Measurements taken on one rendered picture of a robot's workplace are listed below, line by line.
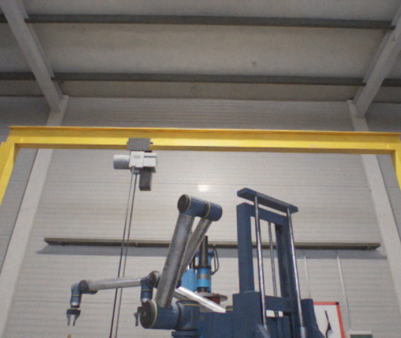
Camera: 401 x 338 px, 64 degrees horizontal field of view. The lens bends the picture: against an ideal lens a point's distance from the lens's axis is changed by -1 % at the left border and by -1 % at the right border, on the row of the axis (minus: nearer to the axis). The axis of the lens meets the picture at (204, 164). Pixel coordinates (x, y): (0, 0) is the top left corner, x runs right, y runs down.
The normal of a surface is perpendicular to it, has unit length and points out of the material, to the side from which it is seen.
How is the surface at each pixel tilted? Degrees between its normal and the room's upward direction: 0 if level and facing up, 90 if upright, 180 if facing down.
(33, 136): 90
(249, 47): 173
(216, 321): 90
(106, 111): 90
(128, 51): 173
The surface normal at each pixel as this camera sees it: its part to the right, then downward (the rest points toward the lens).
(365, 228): 0.01, -0.49
